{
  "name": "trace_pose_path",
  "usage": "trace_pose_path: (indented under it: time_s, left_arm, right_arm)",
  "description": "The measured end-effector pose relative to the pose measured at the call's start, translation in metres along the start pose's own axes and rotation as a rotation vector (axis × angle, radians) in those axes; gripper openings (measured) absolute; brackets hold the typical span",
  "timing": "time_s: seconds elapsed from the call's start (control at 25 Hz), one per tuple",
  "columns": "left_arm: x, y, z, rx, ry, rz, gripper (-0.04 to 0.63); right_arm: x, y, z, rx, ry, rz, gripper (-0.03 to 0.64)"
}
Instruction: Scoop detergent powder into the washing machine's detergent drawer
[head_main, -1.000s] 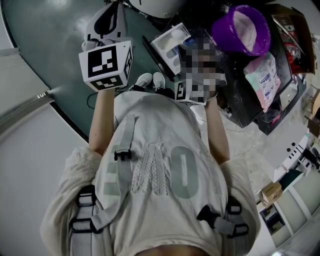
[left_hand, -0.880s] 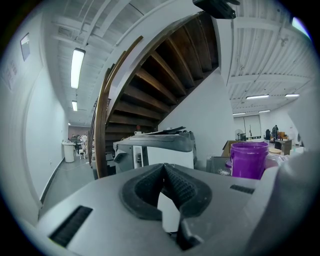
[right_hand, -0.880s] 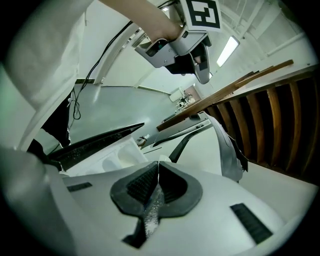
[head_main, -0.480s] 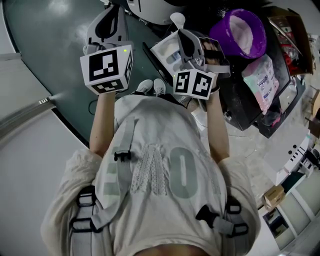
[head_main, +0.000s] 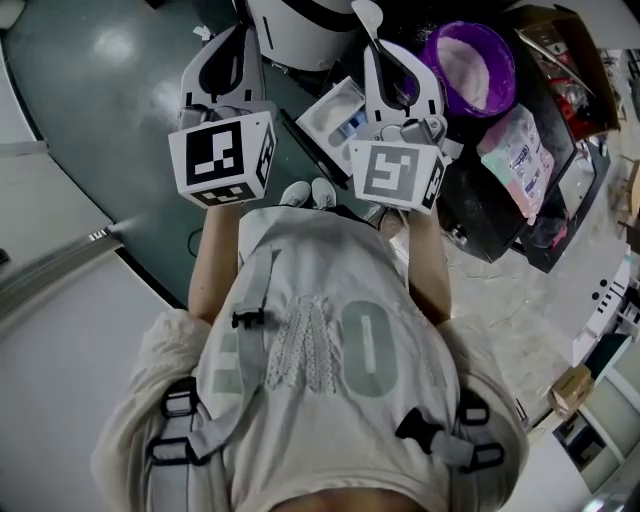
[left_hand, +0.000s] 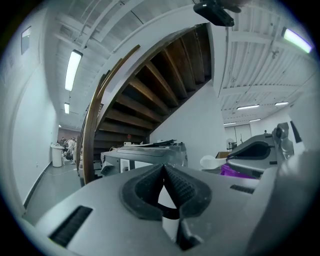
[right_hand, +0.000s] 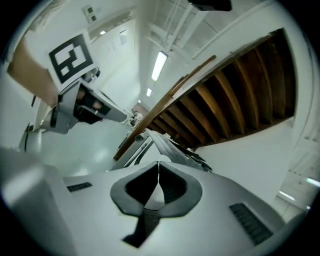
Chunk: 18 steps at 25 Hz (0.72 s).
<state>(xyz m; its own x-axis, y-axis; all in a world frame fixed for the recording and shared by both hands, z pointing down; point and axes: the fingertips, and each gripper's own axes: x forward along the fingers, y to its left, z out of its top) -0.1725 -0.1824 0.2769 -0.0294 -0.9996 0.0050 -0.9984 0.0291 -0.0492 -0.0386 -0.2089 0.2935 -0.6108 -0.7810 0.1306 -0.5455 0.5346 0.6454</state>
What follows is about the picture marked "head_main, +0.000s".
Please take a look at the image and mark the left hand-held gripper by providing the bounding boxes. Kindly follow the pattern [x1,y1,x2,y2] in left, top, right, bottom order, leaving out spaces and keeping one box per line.
[168,22,279,210]

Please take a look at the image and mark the person's right shoe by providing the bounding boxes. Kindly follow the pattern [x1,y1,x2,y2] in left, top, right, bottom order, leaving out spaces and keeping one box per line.
[310,178,337,211]

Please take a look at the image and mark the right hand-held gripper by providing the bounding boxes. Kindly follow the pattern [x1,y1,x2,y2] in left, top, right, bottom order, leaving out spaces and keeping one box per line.
[348,39,449,217]

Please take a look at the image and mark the white and black machine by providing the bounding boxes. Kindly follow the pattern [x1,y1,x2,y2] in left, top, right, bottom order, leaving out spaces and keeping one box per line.
[234,0,366,71]

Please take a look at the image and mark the person's right forearm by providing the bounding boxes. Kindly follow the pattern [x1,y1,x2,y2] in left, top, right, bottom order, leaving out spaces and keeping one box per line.
[407,212,454,327]

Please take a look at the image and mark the pink white powder bag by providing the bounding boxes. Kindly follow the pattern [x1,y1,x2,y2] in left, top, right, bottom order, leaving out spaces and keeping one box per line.
[475,103,556,226]

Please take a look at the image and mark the black washing machine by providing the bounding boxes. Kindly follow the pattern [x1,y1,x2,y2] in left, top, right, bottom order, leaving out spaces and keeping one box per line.
[339,0,614,274]

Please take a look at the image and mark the pink plastic item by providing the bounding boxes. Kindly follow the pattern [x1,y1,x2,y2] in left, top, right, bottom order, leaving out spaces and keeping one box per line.
[542,219,572,252]

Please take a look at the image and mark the white printed t-shirt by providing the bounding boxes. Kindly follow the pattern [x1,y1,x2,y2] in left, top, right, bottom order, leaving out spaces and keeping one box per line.
[89,205,531,512]

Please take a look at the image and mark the small closed cardboard box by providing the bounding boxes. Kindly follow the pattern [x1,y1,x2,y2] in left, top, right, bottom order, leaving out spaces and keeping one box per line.
[547,364,596,421]

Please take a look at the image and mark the metal door rail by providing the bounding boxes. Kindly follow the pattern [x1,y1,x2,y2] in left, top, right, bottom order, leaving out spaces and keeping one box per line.
[0,224,125,312]

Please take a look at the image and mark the white plastic spoon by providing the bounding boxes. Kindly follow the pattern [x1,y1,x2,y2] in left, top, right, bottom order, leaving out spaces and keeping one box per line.
[351,0,386,49]

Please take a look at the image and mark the white detergent drawer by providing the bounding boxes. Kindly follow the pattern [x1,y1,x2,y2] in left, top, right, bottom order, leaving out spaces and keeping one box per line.
[279,75,369,190]

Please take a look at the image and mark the person's left shoe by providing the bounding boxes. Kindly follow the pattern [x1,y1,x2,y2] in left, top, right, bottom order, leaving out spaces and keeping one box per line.
[278,180,312,209]

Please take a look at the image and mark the purple plastic basin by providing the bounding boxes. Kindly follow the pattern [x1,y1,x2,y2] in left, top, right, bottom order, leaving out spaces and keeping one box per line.
[403,20,517,119]

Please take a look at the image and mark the open cardboard box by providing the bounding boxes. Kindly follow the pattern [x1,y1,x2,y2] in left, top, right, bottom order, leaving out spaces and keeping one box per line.
[514,4,622,144]

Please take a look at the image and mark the person's left forearm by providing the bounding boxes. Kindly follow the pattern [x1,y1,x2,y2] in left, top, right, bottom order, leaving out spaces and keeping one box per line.
[188,204,245,327]

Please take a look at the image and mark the person's shoe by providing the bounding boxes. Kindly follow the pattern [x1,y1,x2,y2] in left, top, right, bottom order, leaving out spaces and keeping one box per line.
[278,180,312,209]
[310,178,337,211]

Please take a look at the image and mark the grey harness straps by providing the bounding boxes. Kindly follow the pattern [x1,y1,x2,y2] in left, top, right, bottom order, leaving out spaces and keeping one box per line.
[149,247,506,512]

